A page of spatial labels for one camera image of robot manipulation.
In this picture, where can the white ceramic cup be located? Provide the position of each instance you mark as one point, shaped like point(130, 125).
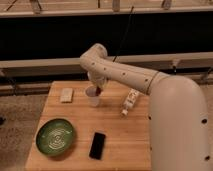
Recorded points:
point(93, 94)

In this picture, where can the beige rectangular sponge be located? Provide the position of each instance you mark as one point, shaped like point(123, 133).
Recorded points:
point(66, 95)

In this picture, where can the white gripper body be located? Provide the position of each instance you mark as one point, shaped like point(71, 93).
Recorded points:
point(97, 80)

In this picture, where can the green ceramic plate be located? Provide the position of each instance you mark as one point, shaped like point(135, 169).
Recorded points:
point(55, 137)

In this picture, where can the white plastic bottle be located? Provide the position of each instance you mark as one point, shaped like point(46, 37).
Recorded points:
point(130, 101)

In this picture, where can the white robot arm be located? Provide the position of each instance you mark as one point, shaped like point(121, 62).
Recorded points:
point(178, 114)

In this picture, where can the black smartphone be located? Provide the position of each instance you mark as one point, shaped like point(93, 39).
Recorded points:
point(97, 146)

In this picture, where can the wooden table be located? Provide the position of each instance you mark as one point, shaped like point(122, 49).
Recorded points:
point(127, 137)

